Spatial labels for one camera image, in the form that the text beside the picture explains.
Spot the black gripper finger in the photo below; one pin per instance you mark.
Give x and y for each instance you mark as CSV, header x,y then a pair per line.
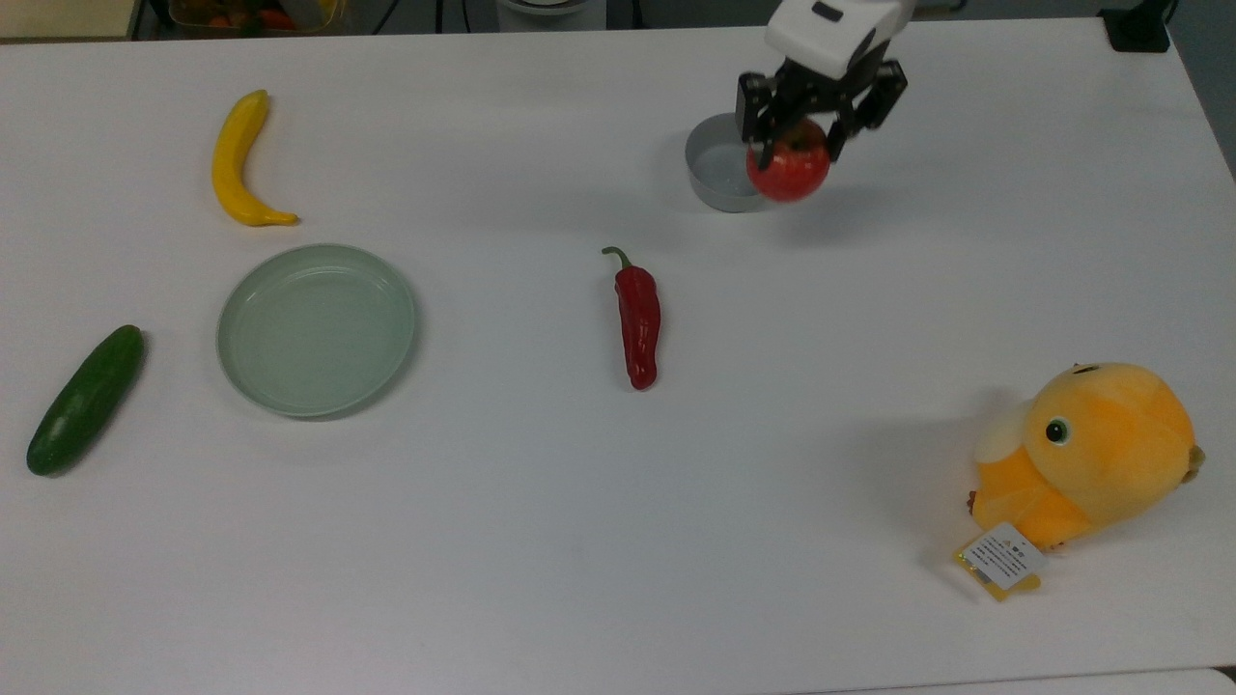
x,y
869,92
763,106

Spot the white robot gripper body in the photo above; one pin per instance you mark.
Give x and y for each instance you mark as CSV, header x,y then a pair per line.
x,y
835,29

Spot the red apple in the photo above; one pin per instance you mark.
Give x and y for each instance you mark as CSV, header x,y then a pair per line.
x,y
797,174

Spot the grey bowl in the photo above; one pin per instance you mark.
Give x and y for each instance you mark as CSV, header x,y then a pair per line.
x,y
716,169

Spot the red chili pepper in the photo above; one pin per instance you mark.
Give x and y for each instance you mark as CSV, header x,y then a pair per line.
x,y
638,323

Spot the black stand base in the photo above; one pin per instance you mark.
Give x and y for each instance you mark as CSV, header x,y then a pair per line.
x,y
1137,27

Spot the yellow plush toy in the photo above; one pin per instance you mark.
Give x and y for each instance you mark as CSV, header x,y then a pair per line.
x,y
1091,454

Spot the pale green plate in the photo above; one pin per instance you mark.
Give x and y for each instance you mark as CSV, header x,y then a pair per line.
x,y
317,330

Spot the clear bin of toy food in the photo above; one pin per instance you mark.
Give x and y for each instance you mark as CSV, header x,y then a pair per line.
x,y
256,13

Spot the yellow banana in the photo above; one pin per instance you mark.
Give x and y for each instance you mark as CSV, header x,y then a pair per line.
x,y
237,164

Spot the green cucumber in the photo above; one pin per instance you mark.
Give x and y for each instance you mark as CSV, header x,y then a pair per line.
x,y
85,401

